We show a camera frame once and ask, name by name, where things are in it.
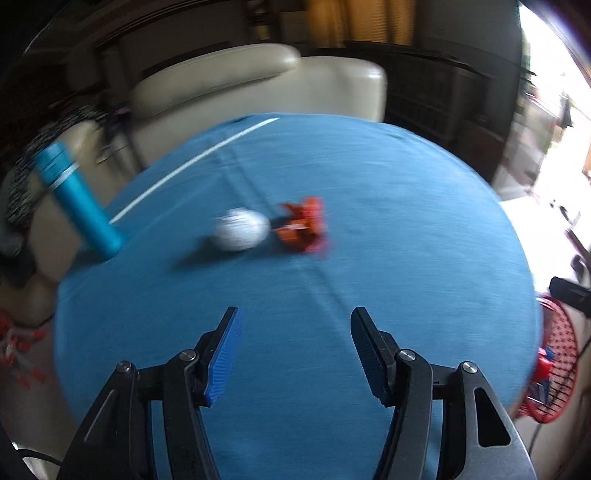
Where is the thin black cable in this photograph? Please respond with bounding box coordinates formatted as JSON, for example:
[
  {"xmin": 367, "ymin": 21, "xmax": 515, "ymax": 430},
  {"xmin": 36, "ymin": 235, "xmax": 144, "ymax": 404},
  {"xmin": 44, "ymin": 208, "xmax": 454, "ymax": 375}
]
[{"xmin": 16, "ymin": 450, "xmax": 64, "ymax": 468}]

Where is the cream leather armchair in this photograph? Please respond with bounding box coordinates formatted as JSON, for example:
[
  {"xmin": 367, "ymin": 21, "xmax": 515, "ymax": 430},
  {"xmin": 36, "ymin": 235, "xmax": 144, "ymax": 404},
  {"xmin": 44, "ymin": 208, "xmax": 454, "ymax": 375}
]
[{"xmin": 129, "ymin": 42, "xmax": 387, "ymax": 172}]

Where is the dark wicker cabinet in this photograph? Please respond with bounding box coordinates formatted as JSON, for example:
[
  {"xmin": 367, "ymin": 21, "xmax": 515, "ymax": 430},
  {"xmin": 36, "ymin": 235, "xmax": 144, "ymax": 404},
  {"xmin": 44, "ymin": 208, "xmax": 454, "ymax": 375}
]
[{"xmin": 346, "ymin": 41, "xmax": 496, "ymax": 145}]

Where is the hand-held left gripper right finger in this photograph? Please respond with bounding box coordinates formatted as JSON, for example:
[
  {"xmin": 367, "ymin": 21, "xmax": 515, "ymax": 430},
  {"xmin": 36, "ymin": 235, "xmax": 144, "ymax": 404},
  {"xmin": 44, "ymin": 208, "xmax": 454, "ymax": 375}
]
[{"xmin": 349, "ymin": 306, "xmax": 536, "ymax": 480}]

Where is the white paper ball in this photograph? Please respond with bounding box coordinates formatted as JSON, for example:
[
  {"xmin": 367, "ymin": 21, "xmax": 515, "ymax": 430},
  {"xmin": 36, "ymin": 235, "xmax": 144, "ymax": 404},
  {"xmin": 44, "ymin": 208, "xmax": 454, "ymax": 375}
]
[{"xmin": 211, "ymin": 208, "xmax": 271, "ymax": 253}]

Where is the red and white cord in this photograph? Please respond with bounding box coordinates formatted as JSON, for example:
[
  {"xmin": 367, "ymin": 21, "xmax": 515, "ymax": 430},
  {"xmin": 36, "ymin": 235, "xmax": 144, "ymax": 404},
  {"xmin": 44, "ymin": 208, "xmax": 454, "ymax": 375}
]
[{"xmin": 0, "ymin": 311, "xmax": 52, "ymax": 389}]

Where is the red wrapper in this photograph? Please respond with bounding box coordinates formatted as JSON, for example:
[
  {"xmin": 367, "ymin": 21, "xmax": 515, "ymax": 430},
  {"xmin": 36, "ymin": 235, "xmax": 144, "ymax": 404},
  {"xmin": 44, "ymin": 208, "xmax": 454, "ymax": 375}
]
[{"xmin": 271, "ymin": 196, "xmax": 330, "ymax": 256}]

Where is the red plastic mesh basket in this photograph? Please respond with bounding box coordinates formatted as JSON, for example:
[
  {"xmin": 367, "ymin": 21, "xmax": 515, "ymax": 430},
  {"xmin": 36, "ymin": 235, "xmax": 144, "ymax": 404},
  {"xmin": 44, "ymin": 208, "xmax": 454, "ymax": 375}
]
[{"xmin": 518, "ymin": 294, "xmax": 579, "ymax": 424}]

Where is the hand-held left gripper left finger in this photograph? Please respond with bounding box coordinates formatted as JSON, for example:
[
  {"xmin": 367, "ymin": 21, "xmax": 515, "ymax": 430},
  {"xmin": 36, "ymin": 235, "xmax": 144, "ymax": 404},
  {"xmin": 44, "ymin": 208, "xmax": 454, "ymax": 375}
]
[{"xmin": 58, "ymin": 306, "xmax": 244, "ymax": 480}]

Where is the blue metal bottle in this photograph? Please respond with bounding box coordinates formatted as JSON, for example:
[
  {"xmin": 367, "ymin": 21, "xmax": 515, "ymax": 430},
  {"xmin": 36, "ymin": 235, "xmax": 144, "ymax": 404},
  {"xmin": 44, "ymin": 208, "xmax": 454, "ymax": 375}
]
[{"xmin": 33, "ymin": 141, "xmax": 125, "ymax": 260}]

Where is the blue round tablecloth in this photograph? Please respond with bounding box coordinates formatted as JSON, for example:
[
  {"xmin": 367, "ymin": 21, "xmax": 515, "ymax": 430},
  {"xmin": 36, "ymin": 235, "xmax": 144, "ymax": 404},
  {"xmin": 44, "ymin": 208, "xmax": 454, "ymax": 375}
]
[{"xmin": 53, "ymin": 113, "xmax": 544, "ymax": 480}]

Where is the yellow curtain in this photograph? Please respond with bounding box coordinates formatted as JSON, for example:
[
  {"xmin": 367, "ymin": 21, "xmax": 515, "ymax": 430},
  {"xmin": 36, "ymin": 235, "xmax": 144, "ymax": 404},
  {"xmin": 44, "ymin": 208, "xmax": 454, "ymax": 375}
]
[{"xmin": 306, "ymin": 0, "xmax": 417, "ymax": 48}]

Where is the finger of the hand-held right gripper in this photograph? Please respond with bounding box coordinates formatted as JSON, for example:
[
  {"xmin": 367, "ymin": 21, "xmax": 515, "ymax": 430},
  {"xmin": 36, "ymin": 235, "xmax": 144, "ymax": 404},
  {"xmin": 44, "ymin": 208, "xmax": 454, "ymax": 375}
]
[{"xmin": 549, "ymin": 275, "xmax": 591, "ymax": 317}]

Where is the black and white patterned cloth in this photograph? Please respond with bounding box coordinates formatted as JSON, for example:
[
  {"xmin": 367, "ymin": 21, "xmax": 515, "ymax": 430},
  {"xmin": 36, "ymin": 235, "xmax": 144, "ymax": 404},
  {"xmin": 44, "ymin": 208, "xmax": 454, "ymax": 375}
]
[{"xmin": 4, "ymin": 103, "xmax": 110, "ymax": 228}]

